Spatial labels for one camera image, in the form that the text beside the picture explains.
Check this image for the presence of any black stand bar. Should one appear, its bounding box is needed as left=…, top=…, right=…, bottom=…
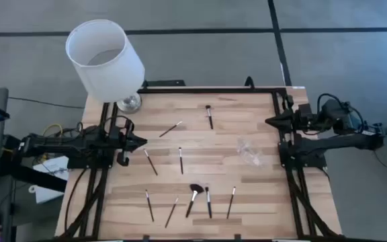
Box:
left=0, top=134, right=69, bottom=193

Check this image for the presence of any flat-head black makeup brush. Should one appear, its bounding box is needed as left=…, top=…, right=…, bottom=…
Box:
left=204, top=186, right=213, bottom=219

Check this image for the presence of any round-head black makeup brush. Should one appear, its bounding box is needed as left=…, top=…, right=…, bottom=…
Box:
left=205, top=104, right=214, bottom=130

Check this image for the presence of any fan-shaped black makeup brush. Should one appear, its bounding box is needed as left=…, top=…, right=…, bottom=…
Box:
left=184, top=183, right=205, bottom=218

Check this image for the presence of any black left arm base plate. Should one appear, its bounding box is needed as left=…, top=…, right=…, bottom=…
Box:
left=66, top=147, right=114, bottom=170

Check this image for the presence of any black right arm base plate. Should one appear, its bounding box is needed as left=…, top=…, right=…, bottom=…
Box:
left=278, top=140, right=328, bottom=169

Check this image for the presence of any silver lamp base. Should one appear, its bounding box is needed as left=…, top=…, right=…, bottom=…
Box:
left=116, top=92, right=143, bottom=114

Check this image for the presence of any white lamp shade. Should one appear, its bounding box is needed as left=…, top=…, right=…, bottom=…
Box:
left=64, top=19, right=146, bottom=104

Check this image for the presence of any yellow cable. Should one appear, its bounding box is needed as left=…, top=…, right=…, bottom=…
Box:
left=41, top=123, right=63, bottom=161

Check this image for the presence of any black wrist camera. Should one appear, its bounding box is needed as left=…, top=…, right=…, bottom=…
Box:
left=297, top=103, right=312, bottom=117
left=123, top=119, right=136, bottom=135

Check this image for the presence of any black aluminium table frame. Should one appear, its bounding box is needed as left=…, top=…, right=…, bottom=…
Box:
left=57, top=86, right=341, bottom=242

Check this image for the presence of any thick black cable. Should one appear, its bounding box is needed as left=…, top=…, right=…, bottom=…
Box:
left=63, top=167, right=90, bottom=236

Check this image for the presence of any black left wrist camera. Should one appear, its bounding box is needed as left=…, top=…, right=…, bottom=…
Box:
left=123, top=119, right=136, bottom=135

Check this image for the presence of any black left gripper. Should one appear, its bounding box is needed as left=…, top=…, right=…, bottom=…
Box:
left=108, top=130, right=148, bottom=168

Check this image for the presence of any thin black makeup brush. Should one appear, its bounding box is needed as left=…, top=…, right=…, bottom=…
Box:
left=159, top=120, right=183, bottom=138
left=226, top=186, right=237, bottom=220
left=144, top=189, right=155, bottom=223
left=178, top=147, right=185, bottom=175
left=164, top=196, right=179, bottom=229
left=142, top=149, right=159, bottom=177

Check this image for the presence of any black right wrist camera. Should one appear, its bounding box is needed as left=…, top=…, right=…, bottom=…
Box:
left=297, top=103, right=312, bottom=117

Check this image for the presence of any white tag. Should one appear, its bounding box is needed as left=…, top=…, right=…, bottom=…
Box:
left=28, top=183, right=66, bottom=205

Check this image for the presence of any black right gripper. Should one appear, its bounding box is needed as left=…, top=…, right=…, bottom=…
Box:
left=265, top=108, right=317, bottom=132

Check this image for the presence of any thin black floor cable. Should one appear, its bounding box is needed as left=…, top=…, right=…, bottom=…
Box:
left=7, top=96, right=85, bottom=110

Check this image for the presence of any black flat bracket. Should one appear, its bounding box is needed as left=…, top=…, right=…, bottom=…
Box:
left=142, top=79, right=186, bottom=88

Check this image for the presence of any white paper sheet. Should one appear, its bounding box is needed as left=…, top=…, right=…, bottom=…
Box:
left=32, top=155, right=70, bottom=182

